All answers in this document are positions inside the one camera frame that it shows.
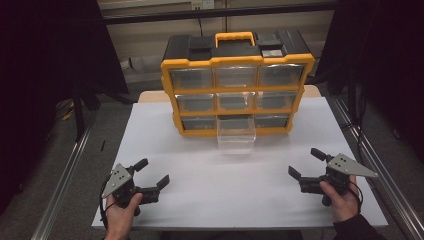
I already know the yellow object on floor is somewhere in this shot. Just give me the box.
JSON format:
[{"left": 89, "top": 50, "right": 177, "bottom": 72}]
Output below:
[{"left": 60, "top": 99, "right": 76, "bottom": 122}]

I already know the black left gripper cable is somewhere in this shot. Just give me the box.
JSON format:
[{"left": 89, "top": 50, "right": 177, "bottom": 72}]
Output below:
[{"left": 98, "top": 178, "right": 117, "bottom": 232}]

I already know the clear plastic organizer drawer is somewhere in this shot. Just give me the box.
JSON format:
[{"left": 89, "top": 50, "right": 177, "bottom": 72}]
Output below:
[{"left": 216, "top": 114, "right": 258, "bottom": 156}]

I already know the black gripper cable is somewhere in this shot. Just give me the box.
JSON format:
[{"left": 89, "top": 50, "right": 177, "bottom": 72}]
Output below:
[
  {"left": 98, "top": 178, "right": 117, "bottom": 232},
  {"left": 348, "top": 181, "right": 365, "bottom": 215}
]

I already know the black metal stand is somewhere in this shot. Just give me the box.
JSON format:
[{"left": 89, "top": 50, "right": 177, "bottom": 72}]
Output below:
[{"left": 72, "top": 78, "right": 102, "bottom": 143}]

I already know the yellow black drawer organizer cabinet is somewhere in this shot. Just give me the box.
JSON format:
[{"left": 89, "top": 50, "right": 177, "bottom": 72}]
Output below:
[{"left": 160, "top": 29, "right": 316, "bottom": 138}]

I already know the set of clear drawers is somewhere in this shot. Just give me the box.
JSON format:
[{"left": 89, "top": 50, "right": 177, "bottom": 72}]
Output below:
[{"left": 169, "top": 63, "right": 306, "bottom": 132}]

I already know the white wall socket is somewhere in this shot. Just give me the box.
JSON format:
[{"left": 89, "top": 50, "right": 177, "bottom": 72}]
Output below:
[{"left": 191, "top": 0, "right": 215, "bottom": 11}]

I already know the aluminium frame rail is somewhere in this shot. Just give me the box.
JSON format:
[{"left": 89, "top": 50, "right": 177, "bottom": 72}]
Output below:
[
  {"left": 328, "top": 95, "right": 424, "bottom": 240},
  {"left": 30, "top": 109, "right": 98, "bottom": 240}
]

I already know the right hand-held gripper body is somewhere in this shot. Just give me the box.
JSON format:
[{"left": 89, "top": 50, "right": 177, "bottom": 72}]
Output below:
[{"left": 298, "top": 152, "right": 380, "bottom": 207}]

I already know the black horizontal bar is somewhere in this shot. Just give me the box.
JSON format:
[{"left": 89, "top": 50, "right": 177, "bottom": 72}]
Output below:
[{"left": 100, "top": 2, "right": 338, "bottom": 25}]

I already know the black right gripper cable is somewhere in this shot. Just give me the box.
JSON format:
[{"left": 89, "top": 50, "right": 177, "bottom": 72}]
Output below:
[{"left": 348, "top": 181, "right": 365, "bottom": 215}]

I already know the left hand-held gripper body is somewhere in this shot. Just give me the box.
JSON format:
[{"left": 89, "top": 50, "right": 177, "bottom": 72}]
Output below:
[{"left": 101, "top": 162, "right": 160, "bottom": 217}]

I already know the black curtain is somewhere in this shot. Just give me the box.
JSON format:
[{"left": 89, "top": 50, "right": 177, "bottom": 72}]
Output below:
[
  {"left": 0, "top": 0, "right": 130, "bottom": 214},
  {"left": 314, "top": 0, "right": 424, "bottom": 163}
]

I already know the person's left hand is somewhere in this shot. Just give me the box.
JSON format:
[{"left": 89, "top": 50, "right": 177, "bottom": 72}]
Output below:
[{"left": 104, "top": 192, "right": 145, "bottom": 235}]

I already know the person's right hand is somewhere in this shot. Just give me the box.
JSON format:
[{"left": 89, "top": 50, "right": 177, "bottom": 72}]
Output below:
[{"left": 318, "top": 175, "right": 362, "bottom": 224}]

